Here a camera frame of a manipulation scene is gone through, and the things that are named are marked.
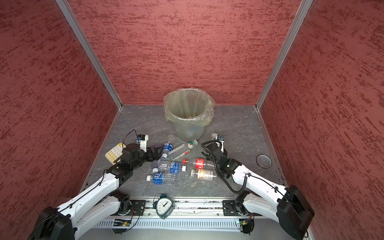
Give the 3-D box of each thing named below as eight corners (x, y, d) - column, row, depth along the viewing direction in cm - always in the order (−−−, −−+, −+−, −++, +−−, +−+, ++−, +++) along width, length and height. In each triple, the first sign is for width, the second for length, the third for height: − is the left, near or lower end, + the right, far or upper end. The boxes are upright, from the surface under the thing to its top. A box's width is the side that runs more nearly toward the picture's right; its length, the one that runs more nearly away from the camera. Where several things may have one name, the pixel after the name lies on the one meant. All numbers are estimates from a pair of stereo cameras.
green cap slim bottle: (173, 162, 91) (173, 160, 88) (169, 155, 94) (168, 152, 91) (199, 147, 98) (199, 144, 95) (194, 140, 101) (194, 137, 98)
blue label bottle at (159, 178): (148, 185, 83) (145, 182, 78) (150, 175, 87) (147, 171, 82) (176, 185, 83) (175, 182, 78) (177, 175, 87) (176, 172, 82)
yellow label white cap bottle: (190, 178, 85) (190, 175, 81) (191, 170, 88) (191, 167, 84) (215, 182, 84) (216, 179, 80) (215, 174, 87) (216, 171, 83)
